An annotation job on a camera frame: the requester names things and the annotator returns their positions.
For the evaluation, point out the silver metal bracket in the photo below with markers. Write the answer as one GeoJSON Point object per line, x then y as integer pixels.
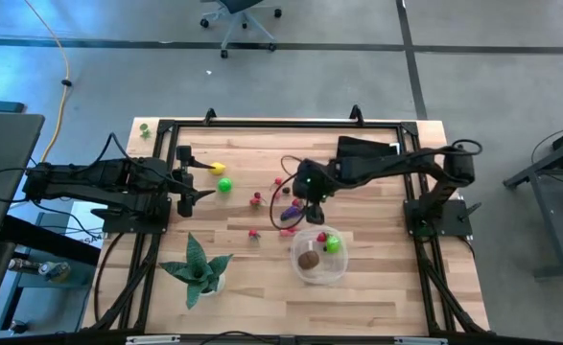
{"type": "Point", "coordinates": [152, 340]}
{"type": "Point", "coordinates": [420, 341]}

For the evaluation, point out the blue grey utility cart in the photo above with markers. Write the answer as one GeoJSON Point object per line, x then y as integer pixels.
{"type": "Point", "coordinates": [46, 302]}

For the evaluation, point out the black folded cloth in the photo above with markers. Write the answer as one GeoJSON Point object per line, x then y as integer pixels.
{"type": "Point", "coordinates": [362, 147]}

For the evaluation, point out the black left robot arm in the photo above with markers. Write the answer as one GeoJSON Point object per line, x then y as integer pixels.
{"type": "Point", "coordinates": [99, 179]}

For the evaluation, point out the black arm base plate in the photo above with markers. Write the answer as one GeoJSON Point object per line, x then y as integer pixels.
{"type": "Point", "coordinates": [127, 224]}
{"type": "Point", "coordinates": [453, 221]}

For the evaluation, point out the purple toy eggplant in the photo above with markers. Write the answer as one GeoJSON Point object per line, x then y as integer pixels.
{"type": "Point", "coordinates": [289, 213]}

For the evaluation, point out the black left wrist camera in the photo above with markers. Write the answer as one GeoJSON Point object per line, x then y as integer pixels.
{"type": "Point", "coordinates": [183, 153]}

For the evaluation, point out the dark grey desk top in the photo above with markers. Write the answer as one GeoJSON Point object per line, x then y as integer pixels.
{"type": "Point", "coordinates": [3, 172]}

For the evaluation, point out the red toy strawberry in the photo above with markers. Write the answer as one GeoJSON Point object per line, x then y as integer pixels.
{"type": "Point", "coordinates": [321, 236]}
{"type": "Point", "coordinates": [297, 202]}
{"type": "Point", "coordinates": [253, 234]}
{"type": "Point", "coordinates": [254, 202]}

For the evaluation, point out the green toy pear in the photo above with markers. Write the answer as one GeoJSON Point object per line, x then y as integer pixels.
{"type": "Point", "coordinates": [224, 184]}

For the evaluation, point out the white plant pot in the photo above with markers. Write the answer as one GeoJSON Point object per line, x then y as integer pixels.
{"type": "Point", "coordinates": [219, 286]}

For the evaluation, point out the brown toy kiwi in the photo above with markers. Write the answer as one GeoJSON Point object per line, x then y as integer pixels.
{"type": "Point", "coordinates": [308, 259]}

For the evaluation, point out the yellow toy lemon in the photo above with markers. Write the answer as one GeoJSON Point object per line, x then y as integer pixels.
{"type": "Point", "coordinates": [218, 168]}

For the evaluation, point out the black aluminium table frame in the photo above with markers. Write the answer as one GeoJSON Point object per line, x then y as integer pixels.
{"type": "Point", "coordinates": [286, 123]}

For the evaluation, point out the small green leaf piece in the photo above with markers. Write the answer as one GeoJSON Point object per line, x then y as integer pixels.
{"type": "Point", "coordinates": [144, 130]}

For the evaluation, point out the white labelled box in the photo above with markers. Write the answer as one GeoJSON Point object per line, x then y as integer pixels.
{"type": "Point", "coordinates": [86, 227]}

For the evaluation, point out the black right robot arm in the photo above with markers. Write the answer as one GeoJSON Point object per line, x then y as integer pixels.
{"type": "Point", "coordinates": [391, 165]}

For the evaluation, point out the dark metal side table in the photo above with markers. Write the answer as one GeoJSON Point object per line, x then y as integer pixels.
{"type": "Point", "coordinates": [539, 215]}

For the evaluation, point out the green snake plant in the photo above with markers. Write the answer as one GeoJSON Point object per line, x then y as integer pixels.
{"type": "Point", "coordinates": [197, 268]}

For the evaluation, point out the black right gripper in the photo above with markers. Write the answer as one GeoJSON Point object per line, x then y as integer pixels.
{"type": "Point", "coordinates": [312, 184]}

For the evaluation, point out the light green toy cabbage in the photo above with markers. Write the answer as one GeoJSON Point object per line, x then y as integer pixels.
{"type": "Point", "coordinates": [333, 244]}

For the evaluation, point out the clear plastic tupperware container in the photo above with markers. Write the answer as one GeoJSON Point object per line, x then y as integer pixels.
{"type": "Point", "coordinates": [331, 270]}

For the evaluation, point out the dark toy blackberry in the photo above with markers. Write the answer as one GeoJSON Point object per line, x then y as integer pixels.
{"type": "Point", "coordinates": [286, 190]}

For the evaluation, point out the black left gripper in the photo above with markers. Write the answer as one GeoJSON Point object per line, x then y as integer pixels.
{"type": "Point", "coordinates": [185, 184]}

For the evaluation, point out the pink toy raspberry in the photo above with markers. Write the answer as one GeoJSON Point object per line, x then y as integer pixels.
{"type": "Point", "coordinates": [285, 232]}
{"type": "Point", "coordinates": [276, 194]}

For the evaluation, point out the metal can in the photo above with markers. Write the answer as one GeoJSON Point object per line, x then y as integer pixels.
{"type": "Point", "coordinates": [55, 271]}

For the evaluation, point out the small brown bottle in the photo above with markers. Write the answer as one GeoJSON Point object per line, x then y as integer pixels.
{"type": "Point", "coordinates": [21, 265]}

